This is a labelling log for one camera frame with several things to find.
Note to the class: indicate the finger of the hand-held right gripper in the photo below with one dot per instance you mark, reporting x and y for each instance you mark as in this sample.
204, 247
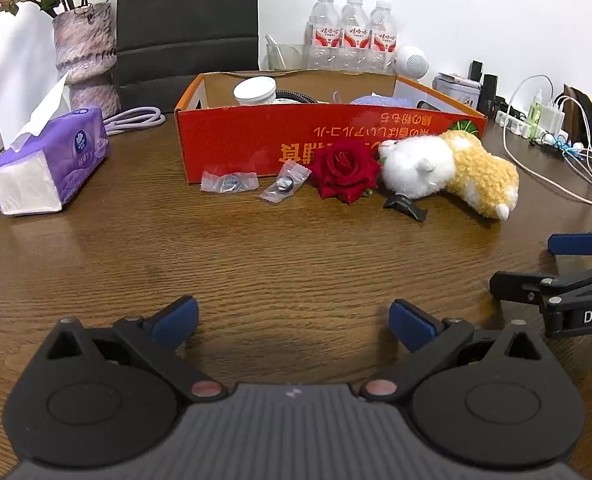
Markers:
521, 286
573, 244

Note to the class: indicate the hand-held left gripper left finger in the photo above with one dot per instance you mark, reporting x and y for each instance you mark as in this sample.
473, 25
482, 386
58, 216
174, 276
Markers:
176, 317

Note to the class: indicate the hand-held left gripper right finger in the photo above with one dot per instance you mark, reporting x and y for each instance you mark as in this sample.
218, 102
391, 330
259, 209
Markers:
411, 327

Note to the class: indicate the orange cardboard box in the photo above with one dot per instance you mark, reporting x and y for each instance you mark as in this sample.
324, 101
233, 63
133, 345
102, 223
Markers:
236, 145

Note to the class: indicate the purple burlap pouch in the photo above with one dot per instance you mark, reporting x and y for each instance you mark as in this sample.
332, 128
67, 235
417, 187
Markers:
378, 101

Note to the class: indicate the white round jar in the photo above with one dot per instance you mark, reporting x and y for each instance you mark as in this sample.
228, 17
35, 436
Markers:
253, 91

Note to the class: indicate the white and yellow plush toy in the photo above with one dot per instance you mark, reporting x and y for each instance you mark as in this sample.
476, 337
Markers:
476, 170

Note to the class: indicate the black clip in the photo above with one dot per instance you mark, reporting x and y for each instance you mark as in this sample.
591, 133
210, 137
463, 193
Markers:
406, 204

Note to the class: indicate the white charger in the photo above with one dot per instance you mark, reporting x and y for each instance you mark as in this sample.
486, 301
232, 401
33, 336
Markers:
552, 116

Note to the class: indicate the white power strip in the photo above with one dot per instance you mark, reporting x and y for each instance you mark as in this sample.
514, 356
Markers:
518, 125

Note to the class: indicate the brown bag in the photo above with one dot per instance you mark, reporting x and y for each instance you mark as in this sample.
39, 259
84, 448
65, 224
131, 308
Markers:
588, 110

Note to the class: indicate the green spray bottle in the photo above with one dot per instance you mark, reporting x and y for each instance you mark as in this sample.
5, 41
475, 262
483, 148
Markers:
536, 110

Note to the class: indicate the small clear plastic bag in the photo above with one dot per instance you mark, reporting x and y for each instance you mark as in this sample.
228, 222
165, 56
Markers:
228, 182
283, 186

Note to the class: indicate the black adapter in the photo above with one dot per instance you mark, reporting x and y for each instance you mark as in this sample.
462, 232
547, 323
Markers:
502, 104

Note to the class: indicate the red artificial rose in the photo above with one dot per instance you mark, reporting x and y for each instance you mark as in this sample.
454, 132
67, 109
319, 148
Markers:
343, 167

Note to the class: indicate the tall black box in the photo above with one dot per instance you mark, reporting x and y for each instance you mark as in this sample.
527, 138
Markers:
487, 92

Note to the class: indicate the grey tin box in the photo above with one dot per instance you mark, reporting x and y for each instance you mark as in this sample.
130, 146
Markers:
458, 94

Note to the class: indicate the purple tissue pack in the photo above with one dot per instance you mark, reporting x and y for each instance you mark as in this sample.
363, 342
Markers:
71, 155

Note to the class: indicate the small black box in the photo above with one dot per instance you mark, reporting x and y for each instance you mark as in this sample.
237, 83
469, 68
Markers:
476, 70

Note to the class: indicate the white robot-shaped speaker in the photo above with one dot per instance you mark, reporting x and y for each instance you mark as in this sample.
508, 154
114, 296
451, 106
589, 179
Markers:
412, 60

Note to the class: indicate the clear water bottle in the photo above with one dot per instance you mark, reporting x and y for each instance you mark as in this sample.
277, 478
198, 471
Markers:
383, 40
355, 37
323, 35

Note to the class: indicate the white spoon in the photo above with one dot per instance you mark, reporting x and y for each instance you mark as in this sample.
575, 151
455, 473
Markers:
275, 47

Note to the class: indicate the textured purple vase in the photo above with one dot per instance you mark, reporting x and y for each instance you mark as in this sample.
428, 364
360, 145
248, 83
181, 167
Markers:
83, 45

